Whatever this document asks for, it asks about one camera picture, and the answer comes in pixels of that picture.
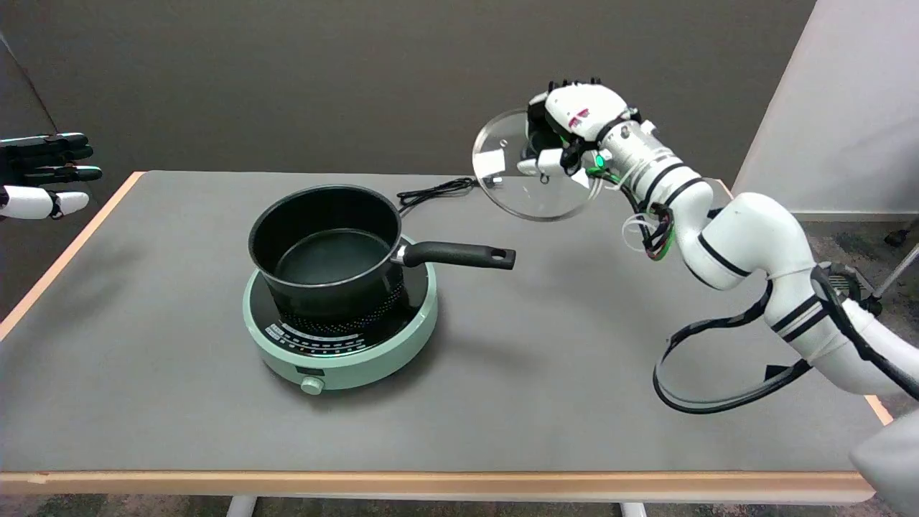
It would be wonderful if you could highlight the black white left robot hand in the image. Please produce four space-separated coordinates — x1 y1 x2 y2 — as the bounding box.
0 133 103 221

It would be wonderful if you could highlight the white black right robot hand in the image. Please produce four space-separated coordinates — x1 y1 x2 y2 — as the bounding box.
517 78 640 177

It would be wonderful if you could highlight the glass pot lid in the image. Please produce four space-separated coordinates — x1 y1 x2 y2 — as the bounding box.
472 108 605 222

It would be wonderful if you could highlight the dark chair base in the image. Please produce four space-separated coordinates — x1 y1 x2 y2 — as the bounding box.
885 219 919 248

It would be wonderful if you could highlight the green induction cooker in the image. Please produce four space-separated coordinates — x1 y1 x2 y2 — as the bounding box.
243 233 439 396

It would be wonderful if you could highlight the grey metal rod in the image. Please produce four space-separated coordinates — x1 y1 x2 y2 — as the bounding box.
872 244 919 297

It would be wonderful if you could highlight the coloured wrist wire bundle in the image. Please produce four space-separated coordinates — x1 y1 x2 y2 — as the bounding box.
621 183 676 261

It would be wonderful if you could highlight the black cooker power cord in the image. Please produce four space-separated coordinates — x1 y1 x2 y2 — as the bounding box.
396 177 479 216

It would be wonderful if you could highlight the black soup pot with handle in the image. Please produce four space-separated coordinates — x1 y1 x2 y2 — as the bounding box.
248 185 516 324

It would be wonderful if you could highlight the black sleeved arm cable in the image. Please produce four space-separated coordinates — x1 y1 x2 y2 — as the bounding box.
652 264 919 415

